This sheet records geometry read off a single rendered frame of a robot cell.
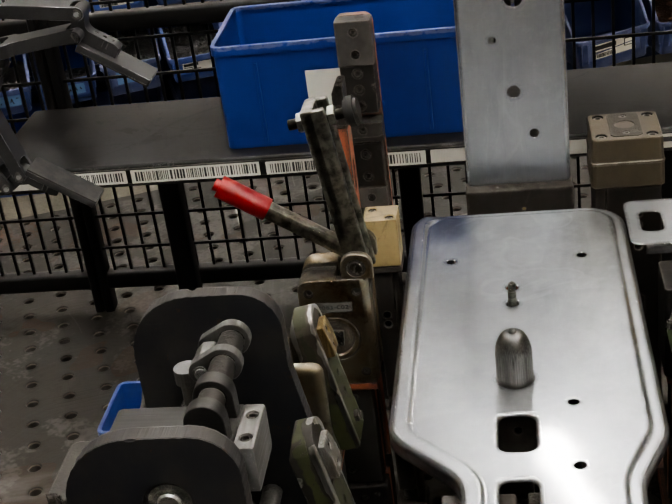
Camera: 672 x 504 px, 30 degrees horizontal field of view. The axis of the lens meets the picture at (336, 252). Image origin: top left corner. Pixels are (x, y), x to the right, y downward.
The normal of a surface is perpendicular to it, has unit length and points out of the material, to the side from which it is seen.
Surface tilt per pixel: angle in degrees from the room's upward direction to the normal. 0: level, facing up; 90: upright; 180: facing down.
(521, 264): 0
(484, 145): 90
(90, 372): 0
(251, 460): 90
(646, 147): 89
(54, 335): 0
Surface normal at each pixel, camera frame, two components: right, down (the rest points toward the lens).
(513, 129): -0.11, 0.47
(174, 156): -0.12, -0.88
